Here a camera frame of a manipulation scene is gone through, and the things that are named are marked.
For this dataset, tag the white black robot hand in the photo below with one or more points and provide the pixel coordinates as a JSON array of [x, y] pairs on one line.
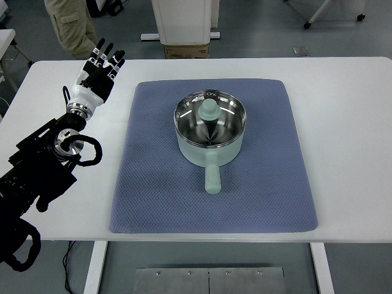
[[95, 81]]

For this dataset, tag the green pot with handle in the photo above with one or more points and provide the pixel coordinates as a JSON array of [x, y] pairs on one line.
[[210, 126]]

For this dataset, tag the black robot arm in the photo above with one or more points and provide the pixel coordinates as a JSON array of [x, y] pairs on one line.
[[41, 172]]

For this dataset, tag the person in beige trousers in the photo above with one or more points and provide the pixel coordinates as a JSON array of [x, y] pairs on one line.
[[73, 26]]

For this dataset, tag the white side table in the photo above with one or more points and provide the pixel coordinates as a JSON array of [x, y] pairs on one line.
[[7, 40]]

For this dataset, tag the white cabinet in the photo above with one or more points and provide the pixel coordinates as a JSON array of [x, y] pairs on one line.
[[184, 22]]

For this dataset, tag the cardboard box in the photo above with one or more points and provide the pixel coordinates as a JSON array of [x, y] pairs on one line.
[[186, 51]]

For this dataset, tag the blue quilted mat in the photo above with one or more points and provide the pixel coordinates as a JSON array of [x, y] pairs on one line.
[[264, 189]]

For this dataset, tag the white table leg left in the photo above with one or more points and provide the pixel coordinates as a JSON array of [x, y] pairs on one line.
[[96, 266]]

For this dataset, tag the white table leg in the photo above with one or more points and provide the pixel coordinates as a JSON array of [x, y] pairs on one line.
[[322, 269], [96, 266]]

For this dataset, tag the grey floor socket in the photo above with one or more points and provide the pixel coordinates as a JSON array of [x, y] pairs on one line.
[[301, 51]]

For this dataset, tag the rolling chair base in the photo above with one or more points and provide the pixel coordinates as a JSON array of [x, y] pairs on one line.
[[312, 12]]

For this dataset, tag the white table leg right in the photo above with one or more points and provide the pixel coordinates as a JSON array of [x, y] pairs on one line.
[[322, 269]]

